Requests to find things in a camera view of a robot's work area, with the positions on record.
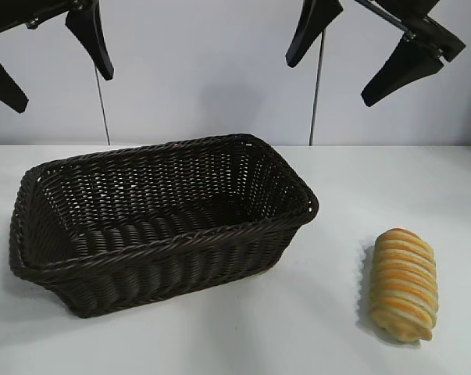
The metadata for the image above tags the long striped bread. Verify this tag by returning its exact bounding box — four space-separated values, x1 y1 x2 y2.
366 227 439 345

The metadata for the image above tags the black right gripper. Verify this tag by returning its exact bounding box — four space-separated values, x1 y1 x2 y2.
285 0 467 108

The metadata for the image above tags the dark brown woven basket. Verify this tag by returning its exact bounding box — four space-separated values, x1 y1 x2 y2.
8 133 320 320

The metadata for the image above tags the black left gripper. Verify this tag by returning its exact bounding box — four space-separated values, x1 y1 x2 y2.
0 0 116 115

